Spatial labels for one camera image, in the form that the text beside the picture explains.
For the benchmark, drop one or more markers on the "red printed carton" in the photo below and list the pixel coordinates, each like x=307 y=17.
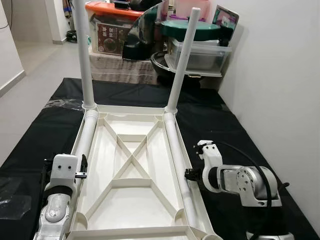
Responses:
x=111 y=39

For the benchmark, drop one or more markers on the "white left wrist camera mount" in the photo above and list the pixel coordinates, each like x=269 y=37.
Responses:
x=65 y=170

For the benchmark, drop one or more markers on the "white plastic table leg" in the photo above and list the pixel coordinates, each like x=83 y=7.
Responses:
x=86 y=140
x=84 y=50
x=182 y=60
x=177 y=160

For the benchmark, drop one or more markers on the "green pot lid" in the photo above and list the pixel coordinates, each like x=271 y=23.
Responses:
x=207 y=31

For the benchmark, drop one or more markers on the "white plastic table top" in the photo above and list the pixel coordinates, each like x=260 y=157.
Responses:
x=130 y=200

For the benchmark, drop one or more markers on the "black round wok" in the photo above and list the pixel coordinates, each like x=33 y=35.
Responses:
x=160 y=67

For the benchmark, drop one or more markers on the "black kitchen appliance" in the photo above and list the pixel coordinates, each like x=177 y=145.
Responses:
x=121 y=3

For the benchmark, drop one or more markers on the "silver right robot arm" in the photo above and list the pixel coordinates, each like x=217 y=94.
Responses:
x=250 y=185

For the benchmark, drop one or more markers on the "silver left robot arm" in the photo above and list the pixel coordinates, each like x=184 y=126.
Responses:
x=57 y=210

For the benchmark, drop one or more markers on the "clear plastic bag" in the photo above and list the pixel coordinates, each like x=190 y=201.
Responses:
x=14 y=200
x=62 y=103

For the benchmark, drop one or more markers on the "black cloth bundle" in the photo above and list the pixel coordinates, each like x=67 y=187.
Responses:
x=145 y=4

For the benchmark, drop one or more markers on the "beige cloth covered bench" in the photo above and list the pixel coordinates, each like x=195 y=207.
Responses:
x=120 y=70

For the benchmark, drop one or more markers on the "clear storage box orange lid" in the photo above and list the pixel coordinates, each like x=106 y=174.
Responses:
x=112 y=9

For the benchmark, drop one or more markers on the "pink plastic tub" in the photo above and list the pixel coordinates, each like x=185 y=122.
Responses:
x=205 y=10

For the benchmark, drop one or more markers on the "black tablecloth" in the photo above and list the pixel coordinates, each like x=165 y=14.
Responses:
x=235 y=130

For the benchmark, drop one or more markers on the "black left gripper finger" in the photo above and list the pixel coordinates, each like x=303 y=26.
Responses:
x=84 y=164

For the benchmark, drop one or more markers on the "clear plastic container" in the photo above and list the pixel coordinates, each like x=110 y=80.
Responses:
x=210 y=55

